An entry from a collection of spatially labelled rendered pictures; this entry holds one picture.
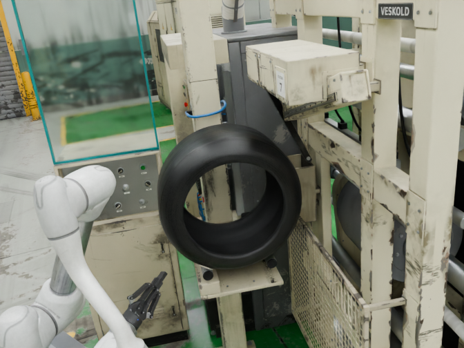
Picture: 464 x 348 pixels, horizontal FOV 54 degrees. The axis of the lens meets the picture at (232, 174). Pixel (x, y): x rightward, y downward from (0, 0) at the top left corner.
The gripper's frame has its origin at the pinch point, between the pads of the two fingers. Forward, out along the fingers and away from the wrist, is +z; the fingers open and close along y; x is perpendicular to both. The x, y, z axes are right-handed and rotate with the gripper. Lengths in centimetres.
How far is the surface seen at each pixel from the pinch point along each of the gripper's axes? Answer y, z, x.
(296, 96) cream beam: -31, 50, 65
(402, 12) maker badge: -37, 67, 98
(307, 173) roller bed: 23, 82, 20
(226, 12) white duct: -52, 138, -14
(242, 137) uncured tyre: -22, 52, 30
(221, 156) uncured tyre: -22, 41, 26
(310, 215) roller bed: 43, 74, 12
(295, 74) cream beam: -37, 52, 67
